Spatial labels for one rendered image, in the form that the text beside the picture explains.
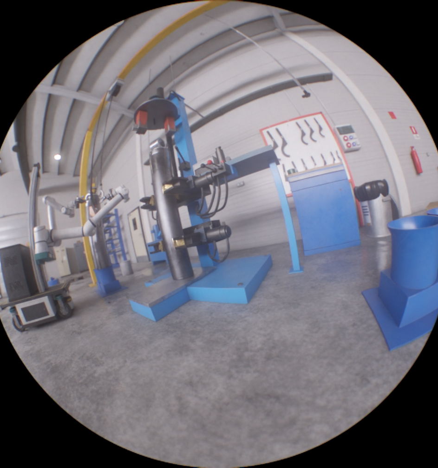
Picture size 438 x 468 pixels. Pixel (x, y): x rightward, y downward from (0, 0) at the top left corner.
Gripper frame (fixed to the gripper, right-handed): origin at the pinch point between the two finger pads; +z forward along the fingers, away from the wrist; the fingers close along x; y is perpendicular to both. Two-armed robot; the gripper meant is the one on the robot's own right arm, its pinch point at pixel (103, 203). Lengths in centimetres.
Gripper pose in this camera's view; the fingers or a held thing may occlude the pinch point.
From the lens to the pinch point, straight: 200.7
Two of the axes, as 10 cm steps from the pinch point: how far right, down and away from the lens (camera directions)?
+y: 5.6, 8.3, 1.0
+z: -8.0, 5.6, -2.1
